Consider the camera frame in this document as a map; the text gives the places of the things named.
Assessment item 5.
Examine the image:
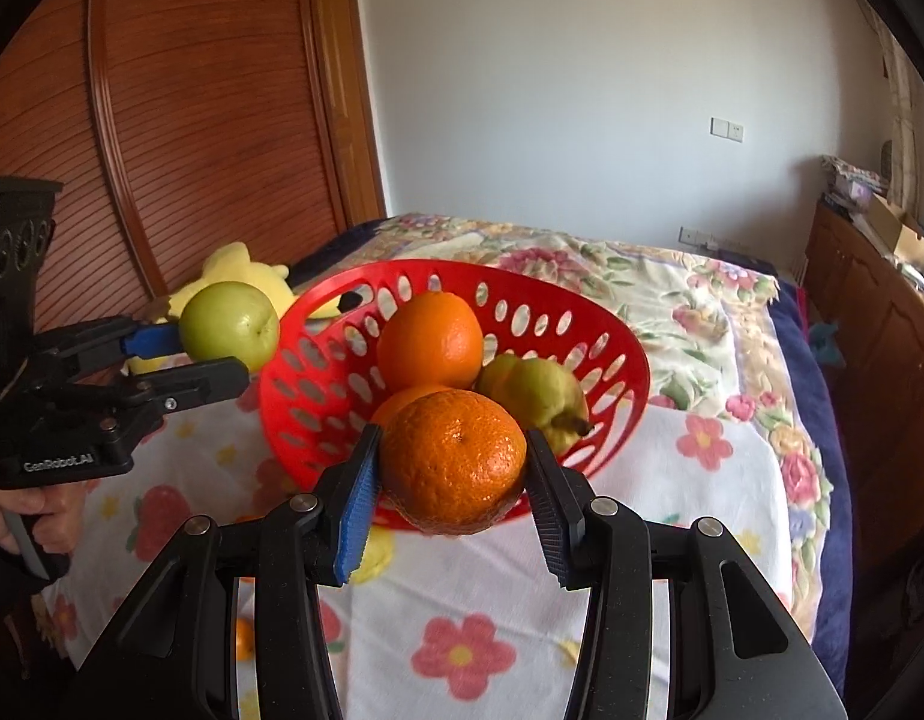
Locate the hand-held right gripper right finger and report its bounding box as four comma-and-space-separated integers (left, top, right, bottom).
523, 427, 849, 720

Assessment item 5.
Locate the yellow-green pear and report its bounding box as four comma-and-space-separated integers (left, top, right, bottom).
475, 355, 592, 458

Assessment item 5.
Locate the dark blue blanket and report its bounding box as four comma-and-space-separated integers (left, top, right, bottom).
762, 277, 857, 680

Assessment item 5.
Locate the green apple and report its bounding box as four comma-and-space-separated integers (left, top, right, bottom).
178, 281, 281, 374

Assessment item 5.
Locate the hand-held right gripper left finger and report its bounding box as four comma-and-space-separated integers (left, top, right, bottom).
76, 424, 383, 720

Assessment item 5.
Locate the person's left forearm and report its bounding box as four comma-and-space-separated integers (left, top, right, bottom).
0, 536, 73, 691

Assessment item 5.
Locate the person's left hand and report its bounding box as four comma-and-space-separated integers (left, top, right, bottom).
0, 481, 86, 557

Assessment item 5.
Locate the open cardboard box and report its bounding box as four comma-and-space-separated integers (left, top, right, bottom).
867, 193, 924, 271

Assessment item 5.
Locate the red perforated plastic basket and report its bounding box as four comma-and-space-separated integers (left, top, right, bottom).
258, 259, 652, 533

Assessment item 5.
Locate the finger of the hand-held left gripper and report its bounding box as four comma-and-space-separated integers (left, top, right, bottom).
121, 358, 251, 415
34, 317, 184, 372

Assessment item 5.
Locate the white flower-print tablecloth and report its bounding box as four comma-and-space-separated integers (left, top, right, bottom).
42, 382, 797, 720

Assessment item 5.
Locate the floral quilted blanket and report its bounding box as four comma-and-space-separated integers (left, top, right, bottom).
304, 214, 815, 616

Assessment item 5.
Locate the brown slatted wooden wardrobe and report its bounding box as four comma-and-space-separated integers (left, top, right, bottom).
0, 0, 388, 331

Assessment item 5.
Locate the patterned light curtain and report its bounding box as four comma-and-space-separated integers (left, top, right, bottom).
856, 0, 920, 218

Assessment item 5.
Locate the large orange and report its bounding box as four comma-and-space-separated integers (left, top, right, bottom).
376, 291, 484, 391
370, 384, 452, 428

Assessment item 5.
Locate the yellow plush toy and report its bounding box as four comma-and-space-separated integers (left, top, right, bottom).
128, 241, 343, 376

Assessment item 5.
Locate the small mandarin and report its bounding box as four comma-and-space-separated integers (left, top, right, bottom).
379, 388, 528, 535

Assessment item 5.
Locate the brown wooden low cabinet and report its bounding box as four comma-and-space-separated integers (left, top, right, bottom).
803, 199, 924, 586

